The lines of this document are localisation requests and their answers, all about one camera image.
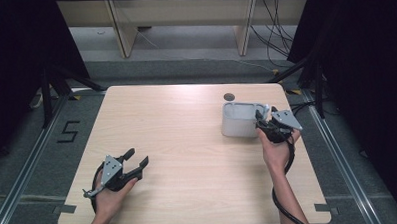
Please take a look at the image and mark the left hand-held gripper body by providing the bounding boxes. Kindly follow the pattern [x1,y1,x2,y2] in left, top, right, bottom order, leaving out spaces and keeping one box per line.
[99,153,144,193]

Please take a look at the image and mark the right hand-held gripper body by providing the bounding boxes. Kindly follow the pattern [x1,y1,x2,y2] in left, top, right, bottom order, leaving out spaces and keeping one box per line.
[254,108,304,145]

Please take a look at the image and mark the white plastic toothbrush holder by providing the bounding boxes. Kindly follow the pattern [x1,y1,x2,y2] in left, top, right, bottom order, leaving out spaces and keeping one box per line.
[219,99,271,139]

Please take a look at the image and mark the person's left hand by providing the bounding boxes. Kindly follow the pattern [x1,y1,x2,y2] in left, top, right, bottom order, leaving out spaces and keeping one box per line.
[91,176,140,224]

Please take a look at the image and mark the person's right hand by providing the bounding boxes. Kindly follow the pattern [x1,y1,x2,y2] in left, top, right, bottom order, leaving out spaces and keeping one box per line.
[255,125,304,174]

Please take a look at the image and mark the black metal stand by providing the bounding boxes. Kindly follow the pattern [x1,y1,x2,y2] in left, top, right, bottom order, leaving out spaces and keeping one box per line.
[39,59,109,130]
[266,52,327,122]

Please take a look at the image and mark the black curtain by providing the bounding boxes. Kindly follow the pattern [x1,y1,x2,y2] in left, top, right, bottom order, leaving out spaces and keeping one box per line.
[284,0,397,221]
[0,0,94,167]

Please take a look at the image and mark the beige wooden desk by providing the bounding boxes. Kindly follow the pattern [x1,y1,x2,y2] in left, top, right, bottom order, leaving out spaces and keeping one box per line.
[56,0,311,64]

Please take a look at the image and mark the black floor cables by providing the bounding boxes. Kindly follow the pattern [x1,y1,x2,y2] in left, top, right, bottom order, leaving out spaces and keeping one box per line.
[288,98,342,119]

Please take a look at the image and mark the silver cable plug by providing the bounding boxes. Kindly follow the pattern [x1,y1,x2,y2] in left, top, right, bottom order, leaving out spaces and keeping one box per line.
[81,186,102,200]

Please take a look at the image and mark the metal floor rail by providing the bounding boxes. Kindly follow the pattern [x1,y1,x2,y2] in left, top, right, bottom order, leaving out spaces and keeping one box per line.
[0,95,74,224]
[300,85,384,224]

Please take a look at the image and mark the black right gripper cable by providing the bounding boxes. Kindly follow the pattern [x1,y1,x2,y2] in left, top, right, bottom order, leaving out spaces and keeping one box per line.
[268,133,312,224]

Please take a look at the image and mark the black hanging cable bundle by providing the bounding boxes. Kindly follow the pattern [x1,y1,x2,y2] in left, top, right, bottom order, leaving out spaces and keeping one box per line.
[248,0,299,70]

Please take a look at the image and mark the white coiled cable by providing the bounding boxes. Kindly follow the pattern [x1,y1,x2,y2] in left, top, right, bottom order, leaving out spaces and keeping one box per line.
[28,90,45,110]

